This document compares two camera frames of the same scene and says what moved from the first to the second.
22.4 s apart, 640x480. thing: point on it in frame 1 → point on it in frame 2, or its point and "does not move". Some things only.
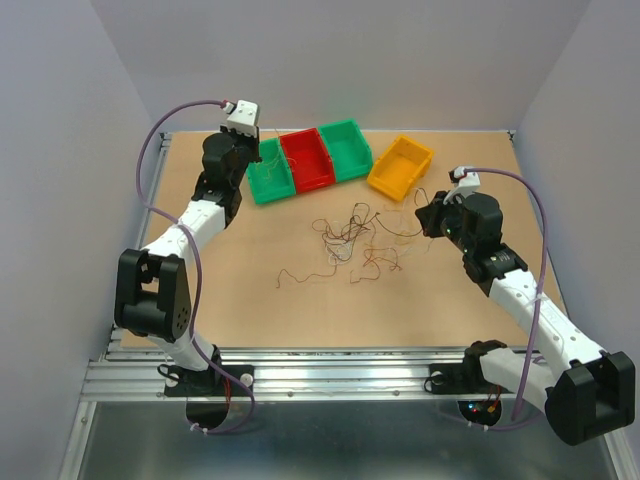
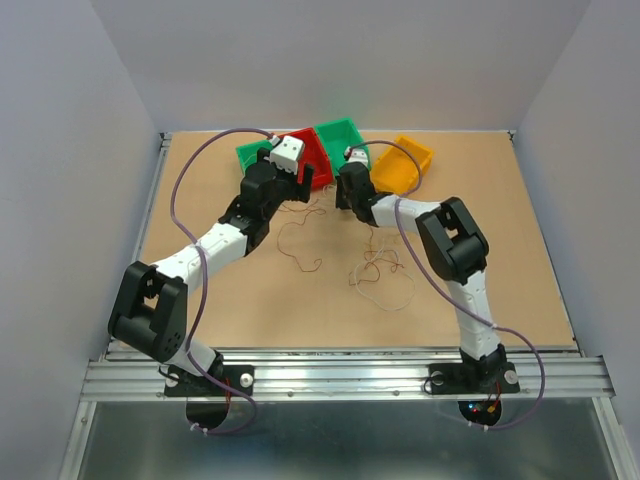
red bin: [310, 163] does not move
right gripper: [428, 214] → [340, 201]
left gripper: [252, 141] → [297, 191]
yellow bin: [401, 164] does not move
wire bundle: [349, 240] → [278, 236]
